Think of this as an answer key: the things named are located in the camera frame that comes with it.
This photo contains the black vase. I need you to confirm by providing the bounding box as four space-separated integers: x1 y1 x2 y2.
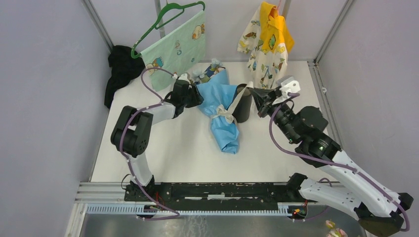
232 83 252 123

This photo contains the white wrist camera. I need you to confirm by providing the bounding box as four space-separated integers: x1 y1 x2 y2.
277 76 300 99
172 73 190 83

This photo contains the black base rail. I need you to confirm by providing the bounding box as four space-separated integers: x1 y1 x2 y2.
124 182 305 212

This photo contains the blue wrapping paper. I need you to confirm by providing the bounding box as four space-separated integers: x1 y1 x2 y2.
197 69 240 154

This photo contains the green cartoon cloth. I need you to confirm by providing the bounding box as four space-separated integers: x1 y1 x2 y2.
141 11 206 91

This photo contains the yellow patterned child shirt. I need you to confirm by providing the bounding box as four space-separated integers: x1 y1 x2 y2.
237 1 294 89

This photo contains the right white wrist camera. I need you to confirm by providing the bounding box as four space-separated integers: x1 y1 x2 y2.
277 76 300 99

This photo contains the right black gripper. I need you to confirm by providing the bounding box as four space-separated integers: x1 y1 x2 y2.
249 86 298 142

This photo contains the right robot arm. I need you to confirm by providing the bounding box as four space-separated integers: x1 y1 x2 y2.
250 88 414 237

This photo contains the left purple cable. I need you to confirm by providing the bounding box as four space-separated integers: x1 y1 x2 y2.
118 67 181 221

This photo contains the green clothes hanger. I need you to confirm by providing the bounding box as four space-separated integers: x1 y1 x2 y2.
130 0 206 59

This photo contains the flower bunch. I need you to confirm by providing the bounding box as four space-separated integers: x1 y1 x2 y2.
191 58 225 84

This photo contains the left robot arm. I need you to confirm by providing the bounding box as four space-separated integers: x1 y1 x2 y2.
110 79 204 201

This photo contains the cream ribbon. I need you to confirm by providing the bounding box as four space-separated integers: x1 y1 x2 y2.
210 82 254 124

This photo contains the purple cable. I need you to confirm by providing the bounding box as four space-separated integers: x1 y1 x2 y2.
118 67 181 221
269 93 411 232

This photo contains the black cloth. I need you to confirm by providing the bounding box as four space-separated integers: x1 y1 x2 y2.
104 45 145 109

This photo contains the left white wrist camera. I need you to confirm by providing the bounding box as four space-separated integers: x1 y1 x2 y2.
172 73 190 83

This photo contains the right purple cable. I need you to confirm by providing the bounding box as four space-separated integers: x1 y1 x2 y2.
269 93 411 232

